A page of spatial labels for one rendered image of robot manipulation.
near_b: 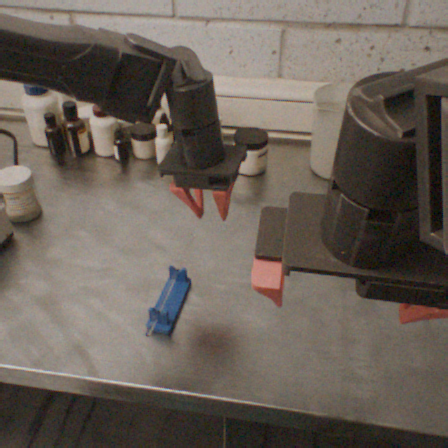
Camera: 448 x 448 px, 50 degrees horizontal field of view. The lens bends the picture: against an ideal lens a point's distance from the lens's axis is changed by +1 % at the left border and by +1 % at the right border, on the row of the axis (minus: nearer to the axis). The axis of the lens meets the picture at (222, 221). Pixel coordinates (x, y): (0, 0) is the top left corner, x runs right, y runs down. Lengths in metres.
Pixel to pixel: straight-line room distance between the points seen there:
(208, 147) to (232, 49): 0.50
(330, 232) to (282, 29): 0.76
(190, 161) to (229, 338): 0.24
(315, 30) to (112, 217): 0.54
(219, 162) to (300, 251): 0.30
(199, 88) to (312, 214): 0.25
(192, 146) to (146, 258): 0.25
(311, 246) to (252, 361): 0.34
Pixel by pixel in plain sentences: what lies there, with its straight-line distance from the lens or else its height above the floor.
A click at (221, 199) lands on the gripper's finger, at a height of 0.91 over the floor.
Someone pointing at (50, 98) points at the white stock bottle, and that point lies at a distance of 1.06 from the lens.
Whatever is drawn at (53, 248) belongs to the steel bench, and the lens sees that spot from 0.82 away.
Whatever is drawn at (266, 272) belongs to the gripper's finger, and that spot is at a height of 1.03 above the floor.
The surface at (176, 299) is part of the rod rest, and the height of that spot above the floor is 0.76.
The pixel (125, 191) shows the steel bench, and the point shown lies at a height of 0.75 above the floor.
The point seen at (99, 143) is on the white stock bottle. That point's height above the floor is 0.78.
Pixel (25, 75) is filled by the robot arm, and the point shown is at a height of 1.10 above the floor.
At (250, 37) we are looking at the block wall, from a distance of 1.04.
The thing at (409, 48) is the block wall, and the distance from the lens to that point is 1.05.
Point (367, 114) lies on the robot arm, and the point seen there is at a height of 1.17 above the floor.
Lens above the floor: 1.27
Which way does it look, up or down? 39 degrees down
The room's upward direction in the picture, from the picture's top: straight up
